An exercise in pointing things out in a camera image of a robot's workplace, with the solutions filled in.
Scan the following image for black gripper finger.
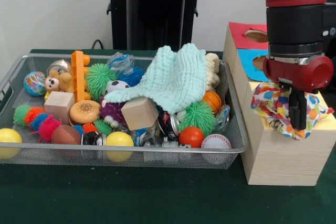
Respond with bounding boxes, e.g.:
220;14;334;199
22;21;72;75
293;90;308;131
288;87;298;126

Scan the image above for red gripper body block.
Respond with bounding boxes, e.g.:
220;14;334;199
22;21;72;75
262;55;334;94

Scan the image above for multicoloured rope toy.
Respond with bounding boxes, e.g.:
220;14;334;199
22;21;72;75
250;81;335;141

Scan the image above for mint green knitted cloth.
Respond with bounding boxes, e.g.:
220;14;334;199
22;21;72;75
104;42;208;114

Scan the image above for wooden box with three holes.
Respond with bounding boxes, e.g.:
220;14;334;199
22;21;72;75
223;22;336;187

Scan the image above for silver mesh bin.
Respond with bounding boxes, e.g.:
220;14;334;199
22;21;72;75
0;53;249;170

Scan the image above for small orange basketball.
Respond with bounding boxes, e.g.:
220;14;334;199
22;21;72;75
203;91;223;114

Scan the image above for small white baseball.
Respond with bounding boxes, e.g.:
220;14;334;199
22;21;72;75
201;134;232;150

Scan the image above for green spiky rubber ball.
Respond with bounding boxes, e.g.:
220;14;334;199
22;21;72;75
178;100;216;137

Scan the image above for plain orange ball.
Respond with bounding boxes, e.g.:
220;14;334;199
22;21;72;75
178;126;205;148

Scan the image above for plain wooden cube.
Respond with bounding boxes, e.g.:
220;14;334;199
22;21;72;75
44;91;76;125
120;97;160;132

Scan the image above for plain yellow ball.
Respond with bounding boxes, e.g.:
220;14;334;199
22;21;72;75
0;128;24;144
106;131;134;147

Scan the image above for toy hamburger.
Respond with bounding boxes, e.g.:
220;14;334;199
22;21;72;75
69;100;101;125

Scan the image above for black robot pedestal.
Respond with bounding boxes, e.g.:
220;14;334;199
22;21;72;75
101;0;208;51

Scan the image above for black cable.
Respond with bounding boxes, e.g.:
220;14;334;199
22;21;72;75
91;39;111;50

